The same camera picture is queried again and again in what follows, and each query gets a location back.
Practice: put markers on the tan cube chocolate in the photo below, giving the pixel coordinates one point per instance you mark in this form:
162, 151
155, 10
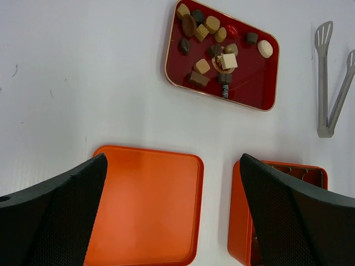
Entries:
201, 33

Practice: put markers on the white square chocolate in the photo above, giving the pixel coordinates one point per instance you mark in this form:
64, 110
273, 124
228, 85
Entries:
228, 61

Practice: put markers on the dark round chocolate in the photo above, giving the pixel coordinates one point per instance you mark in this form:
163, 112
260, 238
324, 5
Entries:
198, 16

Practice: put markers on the grey brown dome chocolate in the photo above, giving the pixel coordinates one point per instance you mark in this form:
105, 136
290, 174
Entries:
231, 49

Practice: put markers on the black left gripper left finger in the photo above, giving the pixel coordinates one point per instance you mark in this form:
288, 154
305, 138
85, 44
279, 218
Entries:
51, 223

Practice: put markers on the dark square chocolate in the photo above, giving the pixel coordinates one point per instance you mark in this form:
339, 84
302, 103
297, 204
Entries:
224, 78

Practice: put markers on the brown oval chocolate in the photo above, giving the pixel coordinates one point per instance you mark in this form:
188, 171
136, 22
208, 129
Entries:
188, 25

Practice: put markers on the orange box lid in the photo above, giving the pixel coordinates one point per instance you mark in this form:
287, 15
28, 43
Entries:
149, 212

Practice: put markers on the dark cup chocolate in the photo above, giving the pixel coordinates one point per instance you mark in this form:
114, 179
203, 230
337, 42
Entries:
251, 38

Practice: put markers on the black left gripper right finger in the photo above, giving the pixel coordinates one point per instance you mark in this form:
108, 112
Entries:
296, 222

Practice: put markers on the tan oval chocolate top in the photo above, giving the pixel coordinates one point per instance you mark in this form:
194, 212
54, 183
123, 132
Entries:
182, 10

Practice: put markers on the dark almond chocolate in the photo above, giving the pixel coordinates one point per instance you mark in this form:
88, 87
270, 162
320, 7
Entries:
184, 46

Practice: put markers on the red rectangular tray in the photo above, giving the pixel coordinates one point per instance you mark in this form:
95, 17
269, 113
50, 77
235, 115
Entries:
253, 82

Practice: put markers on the brown rectangular chocolate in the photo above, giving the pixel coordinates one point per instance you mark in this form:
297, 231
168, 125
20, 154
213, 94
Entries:
197, 79

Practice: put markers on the orange chocolate box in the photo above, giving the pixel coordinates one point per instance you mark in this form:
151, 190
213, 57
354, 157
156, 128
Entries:
242, 239

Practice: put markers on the tan fluted chocolate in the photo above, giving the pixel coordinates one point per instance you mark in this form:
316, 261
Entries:
212, 24

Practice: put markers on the tan square chocolate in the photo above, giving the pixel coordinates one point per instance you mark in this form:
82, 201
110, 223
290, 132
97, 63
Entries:
201, 66

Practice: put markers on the dark star chocolate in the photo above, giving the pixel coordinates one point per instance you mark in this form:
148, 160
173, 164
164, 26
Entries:
215, 50

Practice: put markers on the red chocolate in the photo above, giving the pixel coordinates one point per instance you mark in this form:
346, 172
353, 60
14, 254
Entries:
231, 31

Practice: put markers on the tan round chocolate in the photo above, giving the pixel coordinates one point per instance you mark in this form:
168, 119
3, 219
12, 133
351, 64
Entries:
220, 35

